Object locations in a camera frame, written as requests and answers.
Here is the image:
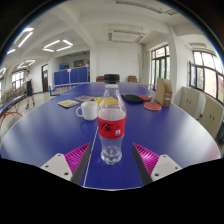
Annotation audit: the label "person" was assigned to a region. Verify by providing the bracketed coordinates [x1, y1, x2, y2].
[24, 69, 36, 110]

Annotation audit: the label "ceiling lights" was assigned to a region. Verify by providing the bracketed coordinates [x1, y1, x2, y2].
[0, 26, 74, 77]

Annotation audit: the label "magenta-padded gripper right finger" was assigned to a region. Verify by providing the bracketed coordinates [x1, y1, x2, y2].
[131, 143, 183, 186]

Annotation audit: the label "red table tennis paddle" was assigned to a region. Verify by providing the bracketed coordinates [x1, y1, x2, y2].
[138, 94, 153, 102]
[143, 101, 163, 112]

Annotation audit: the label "black-framed window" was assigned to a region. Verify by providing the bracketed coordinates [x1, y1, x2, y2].
[188, 50, 224, 104]
[150, 45, 171, 89]

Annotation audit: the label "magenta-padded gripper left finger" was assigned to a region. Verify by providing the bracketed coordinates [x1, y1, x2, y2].
[40, 142, 93, 186]

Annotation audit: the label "blue and yellow book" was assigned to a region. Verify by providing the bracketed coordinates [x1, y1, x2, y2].
[57, 99, 80, 109]

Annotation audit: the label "brown cardboard box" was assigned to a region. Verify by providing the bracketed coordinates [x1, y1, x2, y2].
[154, 77, 173, 108]

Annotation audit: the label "white mug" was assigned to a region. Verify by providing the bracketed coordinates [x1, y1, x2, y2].
[75, 100, 99, 121]

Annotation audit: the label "red-legged blue table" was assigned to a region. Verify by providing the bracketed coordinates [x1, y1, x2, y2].
[0, 93, 28, 125]

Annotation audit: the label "white low cabinet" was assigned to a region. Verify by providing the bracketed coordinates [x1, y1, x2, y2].
[179, 86, 202, 113]
[199, 95, 224, 141]

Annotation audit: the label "dark door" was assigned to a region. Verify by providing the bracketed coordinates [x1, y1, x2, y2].
[41, 63, 50, 93]

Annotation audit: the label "blue table tennis table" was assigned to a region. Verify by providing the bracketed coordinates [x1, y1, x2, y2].
[48, 82, 90, 98]

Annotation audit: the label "clear red-labelled drink bottle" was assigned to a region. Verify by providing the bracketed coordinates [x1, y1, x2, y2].
[96, 73, 128, 166]

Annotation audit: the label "ceiling air conditioner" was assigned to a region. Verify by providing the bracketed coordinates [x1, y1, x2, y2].
[107, 29, 147, 45]

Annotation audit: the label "blue partition panels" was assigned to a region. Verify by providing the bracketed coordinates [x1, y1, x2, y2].
[53, 65, 90, 86]

